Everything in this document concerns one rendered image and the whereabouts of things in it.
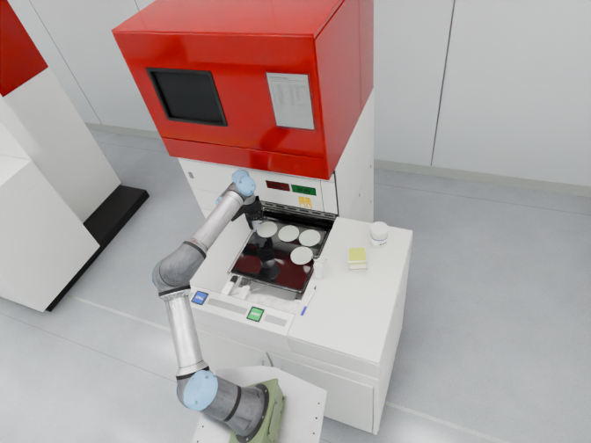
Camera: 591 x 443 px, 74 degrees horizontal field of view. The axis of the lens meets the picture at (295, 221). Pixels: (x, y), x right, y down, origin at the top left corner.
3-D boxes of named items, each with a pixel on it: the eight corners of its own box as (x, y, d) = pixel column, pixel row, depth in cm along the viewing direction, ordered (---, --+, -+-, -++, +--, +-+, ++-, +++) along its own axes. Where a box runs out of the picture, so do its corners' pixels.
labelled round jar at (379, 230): (372, 234, 173) (373, 220, 166) (389, 237, 170) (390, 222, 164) (368, 246, 169) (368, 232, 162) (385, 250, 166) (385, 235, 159)
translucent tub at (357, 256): (347, 257, 166) (346, 247, 161) (366, 256, 165) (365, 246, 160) (348, 272, 161) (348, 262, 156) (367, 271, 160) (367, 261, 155)
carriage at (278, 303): (229, 287, 178) (228, 284, 176) (304, 308, 166) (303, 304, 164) (221, 302, 174) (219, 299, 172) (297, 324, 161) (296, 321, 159)
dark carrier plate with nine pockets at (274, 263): (262, 218, 199) (262, 217, 199) (326, 230, 187) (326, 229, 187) (230, 272, 179) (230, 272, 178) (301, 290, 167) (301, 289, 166)
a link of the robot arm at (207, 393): (227, 424, 122) (188, 408, 117) (211, 417, 133) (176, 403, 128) (242, 384, 127) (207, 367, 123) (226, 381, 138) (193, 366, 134)
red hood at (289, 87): (238, 78, 234) (208, -36, 191) (373, 87, 206) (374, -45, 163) (168, 157, 189) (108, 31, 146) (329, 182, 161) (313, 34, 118)
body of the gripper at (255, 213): (265, 221, 183) (259, 203, 174) (246, 225, 183) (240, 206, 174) (263, 210, 188) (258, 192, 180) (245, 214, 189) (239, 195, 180)
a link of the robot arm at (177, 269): (161, 267, 125) (242, 167, 150) (152, 272, 133) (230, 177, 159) (190, 289, 128) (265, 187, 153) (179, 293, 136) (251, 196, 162)
